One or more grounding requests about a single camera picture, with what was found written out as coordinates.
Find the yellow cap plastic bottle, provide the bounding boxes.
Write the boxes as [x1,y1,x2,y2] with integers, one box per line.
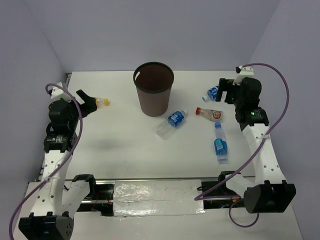
[95,97,109,109]

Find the red cap plastic bottle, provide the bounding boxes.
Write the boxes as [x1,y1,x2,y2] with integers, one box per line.
[195,107,224,122]

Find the blue label bottle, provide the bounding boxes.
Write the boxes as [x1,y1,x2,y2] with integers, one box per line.
[155,109,188,140]
[202,85,219,102]

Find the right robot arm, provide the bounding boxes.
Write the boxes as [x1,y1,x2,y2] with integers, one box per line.
[216,77,296,214]

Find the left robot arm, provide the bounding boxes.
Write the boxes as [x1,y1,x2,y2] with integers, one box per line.
[18,90,98,240]

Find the brown plastic bin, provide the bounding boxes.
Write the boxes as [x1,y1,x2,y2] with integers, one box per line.
[133,61,174,117]

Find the blue cap bottle near right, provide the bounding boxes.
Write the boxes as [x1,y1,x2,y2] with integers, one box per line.
[214,122,229,164]

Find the silver foil tape sheet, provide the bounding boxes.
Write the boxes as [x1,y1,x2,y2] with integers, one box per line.
[113,179,205,217]

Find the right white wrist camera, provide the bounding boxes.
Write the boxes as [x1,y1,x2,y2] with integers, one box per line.
[232,65,254,86]

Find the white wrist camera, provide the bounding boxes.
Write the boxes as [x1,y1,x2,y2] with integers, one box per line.
[232,65,254,86]
[49,86,72,103]

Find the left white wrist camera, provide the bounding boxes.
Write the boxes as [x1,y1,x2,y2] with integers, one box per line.
[49,86,72,103]

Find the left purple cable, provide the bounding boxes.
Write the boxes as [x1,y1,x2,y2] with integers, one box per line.
[8,83,84,240]

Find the metal base rail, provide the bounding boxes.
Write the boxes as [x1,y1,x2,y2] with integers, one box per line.
[64,177,248,218]

